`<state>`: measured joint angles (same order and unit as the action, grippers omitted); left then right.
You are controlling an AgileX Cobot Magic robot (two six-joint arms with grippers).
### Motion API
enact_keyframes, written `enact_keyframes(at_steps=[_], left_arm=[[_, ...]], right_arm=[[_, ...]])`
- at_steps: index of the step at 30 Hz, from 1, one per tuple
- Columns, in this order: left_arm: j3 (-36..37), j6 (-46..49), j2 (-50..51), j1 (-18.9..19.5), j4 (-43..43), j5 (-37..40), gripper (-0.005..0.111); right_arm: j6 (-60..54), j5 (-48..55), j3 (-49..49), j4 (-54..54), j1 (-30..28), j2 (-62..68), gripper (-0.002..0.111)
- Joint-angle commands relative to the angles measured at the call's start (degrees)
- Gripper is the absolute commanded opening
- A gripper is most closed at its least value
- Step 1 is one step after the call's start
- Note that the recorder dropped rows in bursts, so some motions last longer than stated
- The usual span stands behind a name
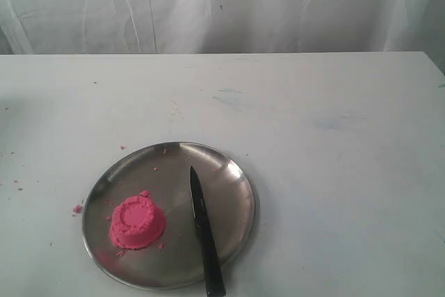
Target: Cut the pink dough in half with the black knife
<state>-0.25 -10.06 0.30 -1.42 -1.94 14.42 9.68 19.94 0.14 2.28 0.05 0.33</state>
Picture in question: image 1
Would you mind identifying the pink sand mound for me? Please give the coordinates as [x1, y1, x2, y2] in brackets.
[108, 191, 166, 250]

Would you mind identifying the black kitchen knife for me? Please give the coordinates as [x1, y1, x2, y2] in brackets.
[190, 166, 226, 296]

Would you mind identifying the white backdrop curtain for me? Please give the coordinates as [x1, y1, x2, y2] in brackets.
[0, 0, 445, 56]

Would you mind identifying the round steel plate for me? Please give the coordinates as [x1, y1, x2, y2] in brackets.
[82, 142, 255, 290]

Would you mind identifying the pink sand crumb lump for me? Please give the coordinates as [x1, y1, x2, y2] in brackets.
[72, 204, 83, 216]

